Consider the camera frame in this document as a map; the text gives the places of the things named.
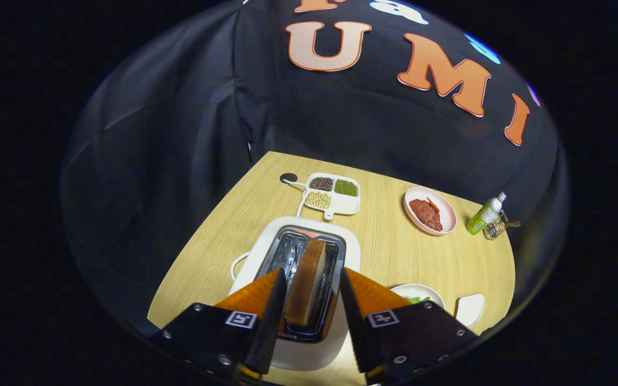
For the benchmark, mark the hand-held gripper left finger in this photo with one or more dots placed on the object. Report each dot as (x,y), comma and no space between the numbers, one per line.
(218,338)

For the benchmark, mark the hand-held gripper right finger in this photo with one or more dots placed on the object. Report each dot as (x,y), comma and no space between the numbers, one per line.
(416,338)

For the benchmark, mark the green lettuce leaf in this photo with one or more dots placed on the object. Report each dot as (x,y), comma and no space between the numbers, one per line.
(419,300)

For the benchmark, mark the toasted bread slice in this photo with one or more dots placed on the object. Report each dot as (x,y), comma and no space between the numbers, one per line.
(306,284)

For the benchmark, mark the white round plate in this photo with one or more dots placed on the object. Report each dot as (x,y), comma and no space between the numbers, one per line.
(405,292)

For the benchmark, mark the white square plate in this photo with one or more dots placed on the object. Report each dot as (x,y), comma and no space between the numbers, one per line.
(470,311)

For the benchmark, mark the brown meat slice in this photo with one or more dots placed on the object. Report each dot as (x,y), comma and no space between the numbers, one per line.
(420,209)
(433,221)

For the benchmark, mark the pink plate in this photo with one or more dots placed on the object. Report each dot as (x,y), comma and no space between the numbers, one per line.
(447,214)

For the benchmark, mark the red sausage piece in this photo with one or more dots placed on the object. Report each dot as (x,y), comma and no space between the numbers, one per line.
(432,204)

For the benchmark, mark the silver bottle with green label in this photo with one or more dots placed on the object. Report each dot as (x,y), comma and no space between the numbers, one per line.
(480,217)

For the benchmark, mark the white toaster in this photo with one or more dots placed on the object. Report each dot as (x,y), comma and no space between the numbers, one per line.
(309,224)

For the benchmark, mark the white divided dish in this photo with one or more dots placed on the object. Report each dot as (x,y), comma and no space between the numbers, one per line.
(347,205)

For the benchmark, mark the pile of green beans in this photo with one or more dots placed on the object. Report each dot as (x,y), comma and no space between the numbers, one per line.
(346,187)

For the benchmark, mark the pile of yellow soybeans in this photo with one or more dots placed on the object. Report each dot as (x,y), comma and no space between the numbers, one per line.
(318,200)

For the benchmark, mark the pile of dark red beans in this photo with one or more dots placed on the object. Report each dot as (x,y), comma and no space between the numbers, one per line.
(321,184)

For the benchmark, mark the black backdrop cloth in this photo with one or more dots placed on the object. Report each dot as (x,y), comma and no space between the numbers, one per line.
(180,134)

